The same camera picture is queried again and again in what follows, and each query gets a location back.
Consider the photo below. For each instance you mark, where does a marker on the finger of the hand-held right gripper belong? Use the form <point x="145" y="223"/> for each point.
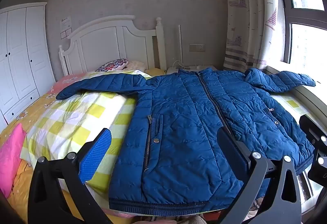
<point x="309" y="127"/>

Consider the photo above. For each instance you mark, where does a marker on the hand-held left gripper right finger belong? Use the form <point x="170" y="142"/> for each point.
<point x="235" y="150"/>

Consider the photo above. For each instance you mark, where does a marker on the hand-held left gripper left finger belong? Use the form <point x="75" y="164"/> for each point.
<point x="97" y="152"/>

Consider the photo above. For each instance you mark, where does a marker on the blue puffer jacket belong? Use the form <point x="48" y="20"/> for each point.
<point x="178" y="111"/>

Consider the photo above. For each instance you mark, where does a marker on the beige windowsill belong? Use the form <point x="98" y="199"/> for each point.
<point x="306" y="97"/>

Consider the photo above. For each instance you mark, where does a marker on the yellow checked bed sheet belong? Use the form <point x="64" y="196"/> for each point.
<point x="76" y="116"/>

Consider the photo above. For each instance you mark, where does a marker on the orange flowered bed sheet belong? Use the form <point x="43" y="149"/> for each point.
<point x="38" y="104"/>

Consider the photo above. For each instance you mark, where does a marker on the window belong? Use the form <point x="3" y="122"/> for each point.
<point x="306" y="42"/>

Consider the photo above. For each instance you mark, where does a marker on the bright pink pillow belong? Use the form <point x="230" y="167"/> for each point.
<point x="10" y="160"/>

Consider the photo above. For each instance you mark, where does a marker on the patterned round pillow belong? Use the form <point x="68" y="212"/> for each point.
<point x="112" y="65"/>

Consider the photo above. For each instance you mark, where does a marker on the white nightstand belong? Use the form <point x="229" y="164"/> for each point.
<point x="189" y="69"/>

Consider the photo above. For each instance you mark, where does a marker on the pale pink pillow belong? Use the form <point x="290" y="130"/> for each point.
<point x="136" y="65"/>

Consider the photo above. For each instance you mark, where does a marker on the yellow cushion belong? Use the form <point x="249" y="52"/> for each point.
<point x="155" y="72"/>

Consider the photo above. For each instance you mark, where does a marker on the white bed headboard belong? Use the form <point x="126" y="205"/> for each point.
<point x="102" y="42"/>

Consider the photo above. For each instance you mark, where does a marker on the white pole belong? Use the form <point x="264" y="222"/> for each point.
<point x="180" y="45"/>

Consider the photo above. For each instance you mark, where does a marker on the patterned curtain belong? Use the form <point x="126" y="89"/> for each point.
<point x="242" y="22"/>

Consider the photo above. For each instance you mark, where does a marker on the white wardrobe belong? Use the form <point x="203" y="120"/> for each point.
<point x="18" y="55"/>

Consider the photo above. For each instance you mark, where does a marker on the wall socket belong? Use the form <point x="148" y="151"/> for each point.
<point x="197" y="48"/>

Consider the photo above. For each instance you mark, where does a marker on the wall light switch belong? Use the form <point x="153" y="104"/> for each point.
<point x="66" y="34"/>

